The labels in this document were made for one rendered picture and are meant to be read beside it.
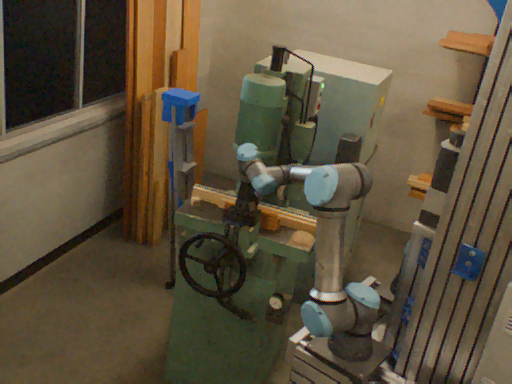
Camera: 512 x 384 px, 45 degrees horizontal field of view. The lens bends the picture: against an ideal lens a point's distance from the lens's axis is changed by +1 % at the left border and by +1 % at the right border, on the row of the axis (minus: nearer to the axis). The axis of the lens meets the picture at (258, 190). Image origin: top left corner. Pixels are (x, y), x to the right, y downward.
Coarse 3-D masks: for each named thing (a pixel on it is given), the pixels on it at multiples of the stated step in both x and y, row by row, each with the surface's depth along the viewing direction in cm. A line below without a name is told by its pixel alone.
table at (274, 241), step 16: (192, 208) 267; (208, 208) 269; (176, 224) 264; (192, 224) 261; (208, 224) 259; (256, 240) 254; (272, 240) 252; (288, 240) 254; (288, 256) 252; (304, 256) 249
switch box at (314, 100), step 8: (312, 80) 268; (320, 80) 270; (312, 88) 269; (320, 88) 271; (304, 96) 272; (312, 96) 270; (304, 104) 273; (312, 104) 272; (304, 112) 274; (312, 112) 273
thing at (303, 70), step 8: (256, 64) 264; (264, 64) 264; (288, 64) 271; (296, 64) 274; (304, 64) 276; (256, 72) 265; (296, 72) 260; (304, 72) 262; (296, 80) 261; (304, 80) 265; (296, 88) 262; (304, 88) 269; (296, 104) 265; (288, 112) 267; (296, 112) 267; (296, 120) 271; (288, 128) 270; (280, 160) 276; (272, 192) 283; (264, 200) 285; (272, 200) 284; (280, 200) 284; (288, 200) 303
